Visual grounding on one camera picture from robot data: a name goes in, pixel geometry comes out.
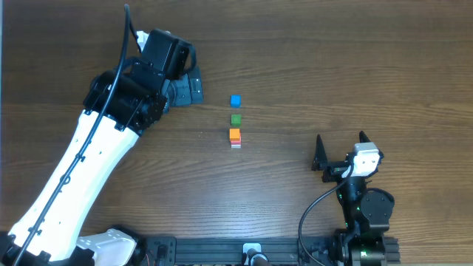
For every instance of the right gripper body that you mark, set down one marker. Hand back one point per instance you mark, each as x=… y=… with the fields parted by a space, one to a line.
x=332 y=171

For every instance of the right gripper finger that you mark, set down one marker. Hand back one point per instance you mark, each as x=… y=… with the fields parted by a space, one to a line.
x=364 y=139
x=320 y=157

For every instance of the red cube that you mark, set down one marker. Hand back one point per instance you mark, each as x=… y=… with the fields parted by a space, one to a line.
x=238 y=142

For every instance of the green cube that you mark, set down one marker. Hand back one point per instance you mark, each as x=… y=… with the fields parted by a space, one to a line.
x=236 y=119

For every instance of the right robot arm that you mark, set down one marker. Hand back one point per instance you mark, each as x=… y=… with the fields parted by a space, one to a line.
x=373 y=210

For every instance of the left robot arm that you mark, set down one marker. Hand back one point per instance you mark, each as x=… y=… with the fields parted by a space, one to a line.
x=85 y=173

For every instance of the orange cube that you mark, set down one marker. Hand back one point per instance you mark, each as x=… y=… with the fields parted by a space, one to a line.
x=234 y=133

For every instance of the blue cube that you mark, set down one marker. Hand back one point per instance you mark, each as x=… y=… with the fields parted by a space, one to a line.
x=235 y=101

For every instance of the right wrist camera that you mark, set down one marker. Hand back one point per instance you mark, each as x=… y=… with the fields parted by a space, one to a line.
x=365 y=159

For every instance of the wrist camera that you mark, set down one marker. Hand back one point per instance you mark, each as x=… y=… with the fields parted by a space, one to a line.
x=365 y=159
x=142 y=36

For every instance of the mounting rail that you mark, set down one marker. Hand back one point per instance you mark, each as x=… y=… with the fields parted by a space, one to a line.
x=214 y=251

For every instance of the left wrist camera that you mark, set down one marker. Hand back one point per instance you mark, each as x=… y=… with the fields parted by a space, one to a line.
x=142 y=36

